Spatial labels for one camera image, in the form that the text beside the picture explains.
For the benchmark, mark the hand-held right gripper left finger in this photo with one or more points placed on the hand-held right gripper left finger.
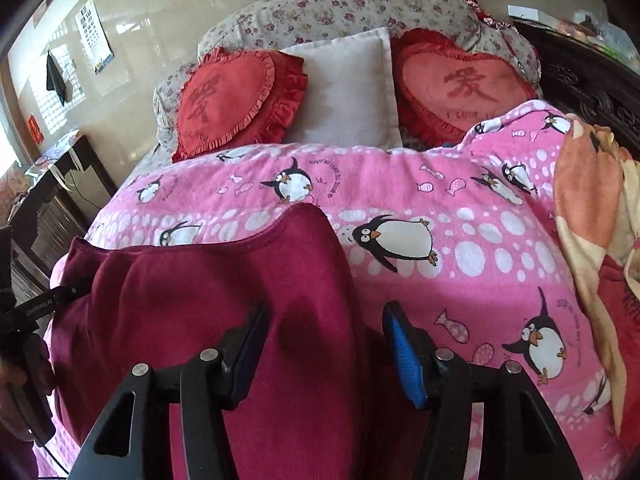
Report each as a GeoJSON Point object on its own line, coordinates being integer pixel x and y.
{"type": "Point", "coordinates": [247, 347]}

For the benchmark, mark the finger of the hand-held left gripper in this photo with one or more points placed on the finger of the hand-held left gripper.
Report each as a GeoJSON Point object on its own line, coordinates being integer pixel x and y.
{"type": "Point", "coordinates": [70, 291]}

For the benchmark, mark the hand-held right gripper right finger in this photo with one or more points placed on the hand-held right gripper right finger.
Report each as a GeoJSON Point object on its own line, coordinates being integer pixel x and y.
{"type": "Point", "coordinates": [400, 355]}

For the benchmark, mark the dark red sweater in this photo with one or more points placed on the dark red sweater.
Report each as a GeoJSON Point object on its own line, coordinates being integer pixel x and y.
{"type": "Point", "coordinates": [200, 280]}

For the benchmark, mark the person's left hand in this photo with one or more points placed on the person's left hand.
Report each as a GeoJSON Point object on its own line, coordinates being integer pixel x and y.
{"type": "Point", "coordinates": [44, 367]}

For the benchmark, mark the dark wooden desk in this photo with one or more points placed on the dark wooden desk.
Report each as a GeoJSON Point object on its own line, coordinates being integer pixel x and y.
{"type": "Point", "coordinates": [85, 175]}

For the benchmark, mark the white paper bag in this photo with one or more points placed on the white paper bag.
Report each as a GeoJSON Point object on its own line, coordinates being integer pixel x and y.
{"type": "Point", "coordinates": [57, 150]}

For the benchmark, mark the pink penguin print blanket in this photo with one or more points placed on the pink penguin print blanket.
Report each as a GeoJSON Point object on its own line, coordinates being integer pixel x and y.
{"type": "Point", "coordinates": [450, 200]}

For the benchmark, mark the black hanging cloth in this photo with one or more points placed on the black hanging cloth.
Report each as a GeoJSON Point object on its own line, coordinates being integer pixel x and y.
{"type": "Point", "coordinates": [56, 77]}

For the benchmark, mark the small floral pillow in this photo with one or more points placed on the small floral pillow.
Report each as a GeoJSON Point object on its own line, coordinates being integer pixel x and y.
{"type": "Point", "coordinates": [167, 95]}

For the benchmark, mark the orange and red plush blanket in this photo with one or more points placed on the orange and red plush blanket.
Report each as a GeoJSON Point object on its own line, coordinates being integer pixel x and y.
{"type": "Point", "coordinates": [595, 200]}

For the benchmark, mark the red heart-shaped ruffled pillow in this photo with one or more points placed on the red heart-shaped ruffled pillow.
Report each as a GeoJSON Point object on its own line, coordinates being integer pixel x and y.
{"type": "Point", "coordinates": [225, 95]}
{"type": "Point", "coordinates": [465, 85]}

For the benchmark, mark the plain white pillow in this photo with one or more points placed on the plain white pillow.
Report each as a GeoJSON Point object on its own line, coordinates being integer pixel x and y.
{"type": "Point", "coordinates": [345, 90]}

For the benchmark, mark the dark carved wooden headboard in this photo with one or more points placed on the dark carved wooden headboard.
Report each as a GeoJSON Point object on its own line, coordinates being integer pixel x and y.
{"type": "Point", "coordinates": [585, 85]}

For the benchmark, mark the large floral pillow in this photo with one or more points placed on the large floral pillow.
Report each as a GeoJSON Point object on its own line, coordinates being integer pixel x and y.
{"type": "Point", "coordinates": [350, 7]}

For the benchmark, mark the red patterned cloth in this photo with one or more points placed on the red patterned cloth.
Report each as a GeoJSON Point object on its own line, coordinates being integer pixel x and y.
{"type": "Point", "coordinates": [480, 7]}

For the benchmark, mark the blurred colourful clutter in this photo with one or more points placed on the blurred colourful clutter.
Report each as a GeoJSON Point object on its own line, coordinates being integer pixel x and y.
{"type": "Point", "coordinates": [590, 27]}

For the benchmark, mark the red wall sign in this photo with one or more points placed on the red wall sign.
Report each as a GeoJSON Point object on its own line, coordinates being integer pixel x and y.
{"type": "Point", "coordinates": [35, 127]}

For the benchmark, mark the eye chart wall poster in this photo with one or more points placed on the eye chart wall poster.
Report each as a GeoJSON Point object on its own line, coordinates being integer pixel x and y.
{"type": "Point", "coordinates": [93, 35]}

